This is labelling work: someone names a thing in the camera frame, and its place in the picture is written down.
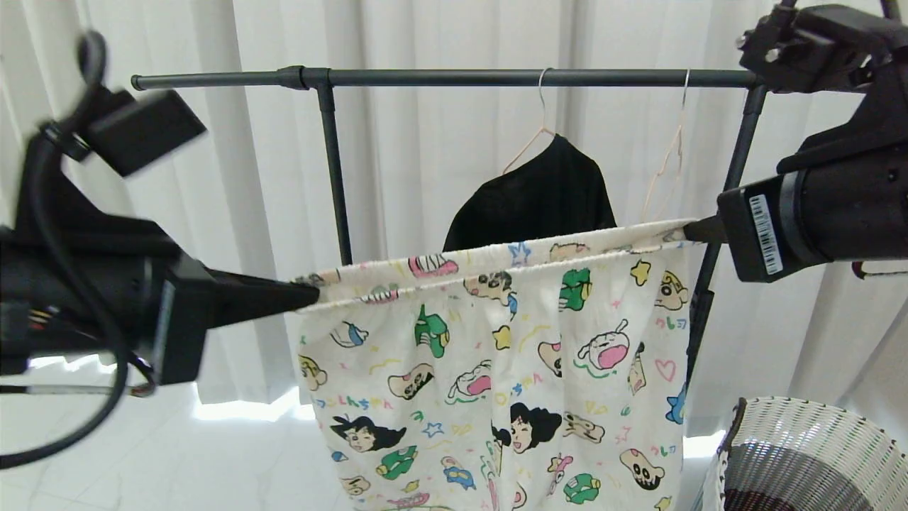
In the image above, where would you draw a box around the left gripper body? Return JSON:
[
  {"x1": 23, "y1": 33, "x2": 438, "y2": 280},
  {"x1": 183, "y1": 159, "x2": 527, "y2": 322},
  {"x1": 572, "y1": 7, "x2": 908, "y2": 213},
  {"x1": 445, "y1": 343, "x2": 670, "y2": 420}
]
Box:
[{"x1": 0, "y1": 236, "x2": 218, "y2": 388}]

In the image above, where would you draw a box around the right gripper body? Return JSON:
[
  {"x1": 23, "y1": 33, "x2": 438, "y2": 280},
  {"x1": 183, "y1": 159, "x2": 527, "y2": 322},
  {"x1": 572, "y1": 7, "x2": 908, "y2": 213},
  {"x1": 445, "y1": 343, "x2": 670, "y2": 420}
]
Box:
[{"x1": 716, "y1": 159, "x2": 908, "y2": 284}]

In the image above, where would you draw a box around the black t-shirt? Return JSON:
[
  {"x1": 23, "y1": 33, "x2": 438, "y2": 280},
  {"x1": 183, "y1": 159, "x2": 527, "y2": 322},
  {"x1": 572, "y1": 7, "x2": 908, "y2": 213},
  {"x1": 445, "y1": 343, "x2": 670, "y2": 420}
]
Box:
[{"x1": 443, "y1": 133, "x2": 618, "y2": 253}]

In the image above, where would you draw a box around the pink clothes hanger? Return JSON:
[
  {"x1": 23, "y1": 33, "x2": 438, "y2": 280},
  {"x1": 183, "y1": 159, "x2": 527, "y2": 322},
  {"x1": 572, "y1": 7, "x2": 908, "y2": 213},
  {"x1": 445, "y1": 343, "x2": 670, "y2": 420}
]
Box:
[
  {"x1": 502, "y1": 67, "x2": 558, "y2": 175},
  {"x1": 642, "y1": 69, "x2": 690, "y2": 224}
]

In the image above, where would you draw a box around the cream printed garment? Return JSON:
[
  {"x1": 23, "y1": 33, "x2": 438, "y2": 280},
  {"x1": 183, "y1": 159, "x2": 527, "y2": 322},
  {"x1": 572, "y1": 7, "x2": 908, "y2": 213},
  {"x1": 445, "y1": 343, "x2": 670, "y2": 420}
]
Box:
[{"x1": 291, "y1": 219, "x2": 699, "y2": 511}]

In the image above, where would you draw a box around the white laundry basket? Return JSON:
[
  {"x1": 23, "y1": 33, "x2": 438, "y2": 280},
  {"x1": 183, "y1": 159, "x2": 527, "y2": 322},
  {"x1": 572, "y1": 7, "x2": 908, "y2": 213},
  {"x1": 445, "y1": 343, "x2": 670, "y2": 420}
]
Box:
[{"x1": 702, "y1": 396, "x2": 908, "y2": 511}]

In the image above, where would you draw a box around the black clothes rack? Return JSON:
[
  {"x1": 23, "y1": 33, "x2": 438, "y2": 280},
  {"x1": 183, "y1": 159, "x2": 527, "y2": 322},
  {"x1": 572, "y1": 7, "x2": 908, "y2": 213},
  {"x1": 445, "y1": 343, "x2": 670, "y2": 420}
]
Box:
[{"x1": 131, "y1": 65, "x2": 770, "y2": 388}]

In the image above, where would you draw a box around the white curtain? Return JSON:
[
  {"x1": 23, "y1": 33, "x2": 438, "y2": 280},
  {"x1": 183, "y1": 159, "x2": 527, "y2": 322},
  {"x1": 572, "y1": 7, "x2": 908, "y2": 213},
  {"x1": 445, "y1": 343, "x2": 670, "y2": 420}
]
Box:
[{"x1": 0, "y1": 0, "x2": 908, "y2": 441}]

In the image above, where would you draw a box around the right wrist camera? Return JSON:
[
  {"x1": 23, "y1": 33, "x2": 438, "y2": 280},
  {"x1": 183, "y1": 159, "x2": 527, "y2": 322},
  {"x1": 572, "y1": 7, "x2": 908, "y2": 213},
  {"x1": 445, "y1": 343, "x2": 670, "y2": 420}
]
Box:
[{"x1": 736, "y1": 0, "x2": 908, "y2": 175}]

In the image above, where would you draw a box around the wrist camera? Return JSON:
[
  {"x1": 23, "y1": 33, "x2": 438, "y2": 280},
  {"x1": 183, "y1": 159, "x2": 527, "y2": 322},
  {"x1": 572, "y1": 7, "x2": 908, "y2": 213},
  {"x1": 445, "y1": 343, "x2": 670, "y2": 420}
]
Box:
[
  {"x1": 736, "y1": 0, "x2": 908, "y2": 175},
  {"x1": 14, "y1": 89, "x2": 208, "y2": 260}
]

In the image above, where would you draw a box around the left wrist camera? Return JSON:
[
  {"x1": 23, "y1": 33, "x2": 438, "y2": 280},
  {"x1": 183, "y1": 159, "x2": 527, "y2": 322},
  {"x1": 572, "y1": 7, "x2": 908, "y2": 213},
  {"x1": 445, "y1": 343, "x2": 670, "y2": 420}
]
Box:
[{"x1": 14, "y1": 89, "x2": 208, "y2": 260}]

